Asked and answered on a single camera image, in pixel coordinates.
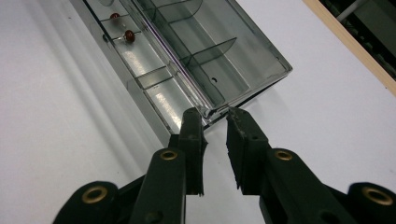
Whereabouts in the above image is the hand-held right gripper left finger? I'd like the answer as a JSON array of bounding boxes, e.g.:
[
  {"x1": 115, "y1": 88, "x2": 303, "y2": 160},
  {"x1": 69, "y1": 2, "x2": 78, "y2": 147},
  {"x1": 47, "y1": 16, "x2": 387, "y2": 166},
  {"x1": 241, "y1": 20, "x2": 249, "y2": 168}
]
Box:
[{"x1": 129, "y1": 106, "x2": 208, "y2": 224}]

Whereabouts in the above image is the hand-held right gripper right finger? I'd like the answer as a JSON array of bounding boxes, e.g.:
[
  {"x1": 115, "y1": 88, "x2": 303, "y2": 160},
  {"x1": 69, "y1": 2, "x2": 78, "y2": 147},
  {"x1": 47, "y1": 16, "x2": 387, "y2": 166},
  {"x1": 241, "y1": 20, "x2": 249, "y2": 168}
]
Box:
[{"x1": 226, "y1": 106, "x2": 359, "y2": 224}]

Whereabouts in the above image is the clear plastic compartment box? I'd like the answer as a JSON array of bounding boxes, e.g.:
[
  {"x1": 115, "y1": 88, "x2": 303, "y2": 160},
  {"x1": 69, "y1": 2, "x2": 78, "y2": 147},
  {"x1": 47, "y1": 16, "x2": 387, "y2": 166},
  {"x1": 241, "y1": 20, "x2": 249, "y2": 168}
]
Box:
[{"x1": 69, "y1": 0, "x2": 293, "y2": 147}]

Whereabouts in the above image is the white table cover sheet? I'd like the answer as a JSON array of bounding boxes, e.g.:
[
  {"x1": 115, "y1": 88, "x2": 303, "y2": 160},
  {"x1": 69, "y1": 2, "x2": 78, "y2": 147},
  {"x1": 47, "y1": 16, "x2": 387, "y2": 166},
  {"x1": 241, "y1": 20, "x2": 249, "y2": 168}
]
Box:
[{"x1": 0, "y1": 0, "x2": 396, "y2": 224}]

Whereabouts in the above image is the wooden table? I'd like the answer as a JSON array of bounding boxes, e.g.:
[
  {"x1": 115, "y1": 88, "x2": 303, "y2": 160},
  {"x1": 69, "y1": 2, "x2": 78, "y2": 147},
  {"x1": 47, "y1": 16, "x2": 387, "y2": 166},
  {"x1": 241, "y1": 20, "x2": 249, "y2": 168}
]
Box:
[{"x1": 302, "y1": 0, "x2": 396, "y2": 97}]

